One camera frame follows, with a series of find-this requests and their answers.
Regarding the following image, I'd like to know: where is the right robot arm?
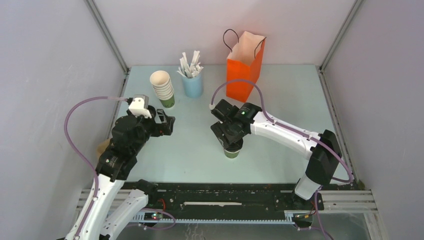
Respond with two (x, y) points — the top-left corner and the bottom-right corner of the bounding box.
(209, 99), (342, 209)

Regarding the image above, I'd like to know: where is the white stirrer packets bundle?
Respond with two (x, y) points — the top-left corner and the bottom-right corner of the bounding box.
(177, 50), (204, 79)

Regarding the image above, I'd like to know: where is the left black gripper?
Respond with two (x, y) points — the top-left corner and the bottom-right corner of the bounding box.
(132, 107), (175, 153)

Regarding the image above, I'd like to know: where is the green paper coffee cup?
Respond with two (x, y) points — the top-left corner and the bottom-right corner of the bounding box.
(223, 148), (241, 159)

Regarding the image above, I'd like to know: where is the brown cardboard cup carrier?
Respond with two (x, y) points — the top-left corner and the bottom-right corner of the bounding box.
(95, 138), (111, 160)

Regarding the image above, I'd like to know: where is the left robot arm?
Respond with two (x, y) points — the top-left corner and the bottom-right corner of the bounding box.
(65, 105), (176, 240)

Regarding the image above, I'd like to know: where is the black metal base rail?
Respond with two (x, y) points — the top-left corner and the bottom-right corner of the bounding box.
(130, 182), (378, 227)

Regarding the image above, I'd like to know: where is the light blue holder cup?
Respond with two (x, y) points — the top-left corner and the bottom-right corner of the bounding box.
(181, 73), (204, 99)

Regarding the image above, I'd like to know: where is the orange paper bag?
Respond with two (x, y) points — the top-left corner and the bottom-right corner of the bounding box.
(222, 28), (267, 103)

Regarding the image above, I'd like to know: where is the stack of paper cups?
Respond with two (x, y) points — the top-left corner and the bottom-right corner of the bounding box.
(149, 70), (176, 109)

